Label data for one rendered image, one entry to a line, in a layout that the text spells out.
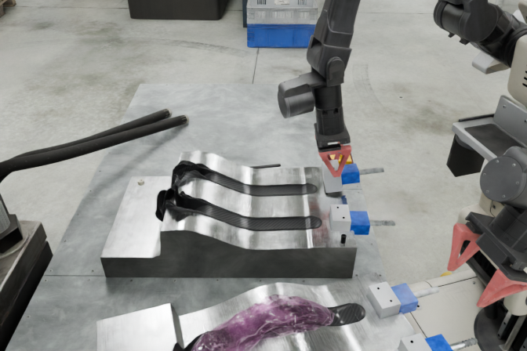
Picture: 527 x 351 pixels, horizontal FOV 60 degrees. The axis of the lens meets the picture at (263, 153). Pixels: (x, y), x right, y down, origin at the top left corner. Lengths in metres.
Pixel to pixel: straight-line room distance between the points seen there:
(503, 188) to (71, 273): 0.81
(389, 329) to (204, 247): 0.36
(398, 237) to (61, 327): 1.64
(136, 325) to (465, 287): 1.23
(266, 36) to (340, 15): 3.24
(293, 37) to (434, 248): 2.44
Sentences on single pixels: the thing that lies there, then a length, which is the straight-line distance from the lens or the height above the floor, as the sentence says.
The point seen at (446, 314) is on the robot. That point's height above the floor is 0.28.
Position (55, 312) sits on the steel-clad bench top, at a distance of 0.99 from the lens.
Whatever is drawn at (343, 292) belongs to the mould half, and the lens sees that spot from 0.88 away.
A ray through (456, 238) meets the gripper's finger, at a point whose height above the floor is 1.05.
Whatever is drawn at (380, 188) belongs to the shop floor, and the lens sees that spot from 2.51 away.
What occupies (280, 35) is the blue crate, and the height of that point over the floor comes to 0.11.
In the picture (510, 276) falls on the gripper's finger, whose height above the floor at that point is 1.07.
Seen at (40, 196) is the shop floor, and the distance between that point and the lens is 2.65.
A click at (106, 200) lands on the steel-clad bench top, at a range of 1.19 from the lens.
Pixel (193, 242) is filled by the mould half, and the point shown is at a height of 0.90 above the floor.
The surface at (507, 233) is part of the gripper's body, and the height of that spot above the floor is 1.10.
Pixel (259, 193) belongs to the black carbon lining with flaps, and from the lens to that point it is 1.03.
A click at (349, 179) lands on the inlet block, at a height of 0.93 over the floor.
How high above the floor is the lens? 1.54
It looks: 35 degrees down
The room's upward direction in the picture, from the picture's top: straight up
